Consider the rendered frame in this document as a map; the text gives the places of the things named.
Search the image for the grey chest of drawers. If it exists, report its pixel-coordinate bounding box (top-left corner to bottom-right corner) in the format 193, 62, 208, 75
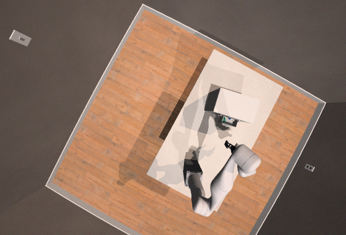
205, 88, 260, 124

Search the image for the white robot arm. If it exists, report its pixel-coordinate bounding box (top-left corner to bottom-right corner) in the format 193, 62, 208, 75
188, 144, 261, 217

